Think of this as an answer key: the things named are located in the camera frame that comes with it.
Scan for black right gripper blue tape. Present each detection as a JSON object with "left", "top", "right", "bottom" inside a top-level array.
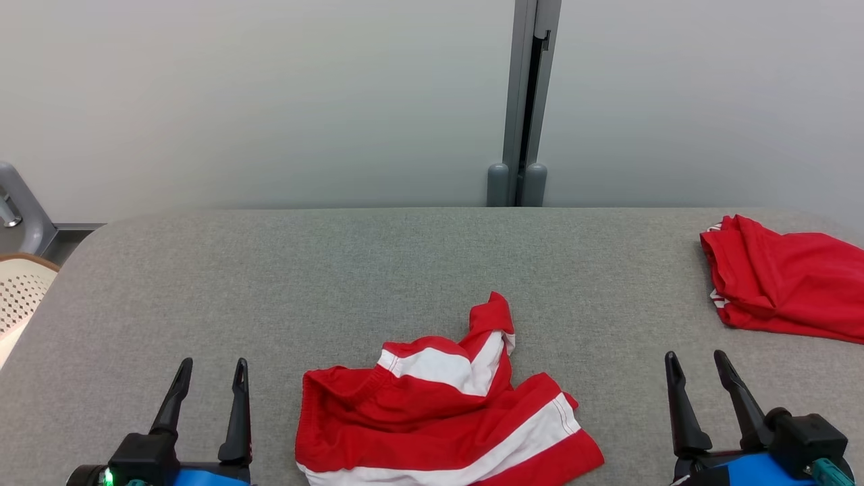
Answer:
[{"left": 665, "top": 350, "right": 821, "bottom": 486}]

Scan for black left gripper blue tape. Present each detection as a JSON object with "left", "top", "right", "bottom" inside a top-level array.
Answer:
[{"left": 149, "top": 358, "right": 254, "bottom": 486}]

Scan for red Bulls 23 jersey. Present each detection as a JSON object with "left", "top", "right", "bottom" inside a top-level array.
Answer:
[{"left": 700, "top": 215, "right": 864, "bottom": 345}]

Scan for red Bulls 23 shorts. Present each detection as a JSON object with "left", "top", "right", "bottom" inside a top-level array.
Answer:
[{"left": 295, "top": 292, "right": 605, "bottom": 486}]

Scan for grey fabric upholstered surface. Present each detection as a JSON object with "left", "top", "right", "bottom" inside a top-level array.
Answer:
[{"left": 0, "top": 207, "right": 864, "bottom": 486}]

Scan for cream perforated laundry basket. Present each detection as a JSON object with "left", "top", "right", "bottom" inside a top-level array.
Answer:
[{"left": 0, "top": 253, "right": 60, "bottom": 369}]

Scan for grey metal frame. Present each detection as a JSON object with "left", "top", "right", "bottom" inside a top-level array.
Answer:
[{"left": 0, "top": 162, "right": 58, "bottom": 257}]

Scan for grey cylindrical post foot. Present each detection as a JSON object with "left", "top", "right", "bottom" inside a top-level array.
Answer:
[
  {"left": 523, "top": 163, "right": 548, "bottom": 207},
  {"left": 487, "top": 163, "right": 510, "bottom": 207}
]

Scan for grey vertical partition post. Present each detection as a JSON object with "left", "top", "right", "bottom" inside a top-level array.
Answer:
[{"left": 503, "top": 0, "right": 562, "bottom": 207}]

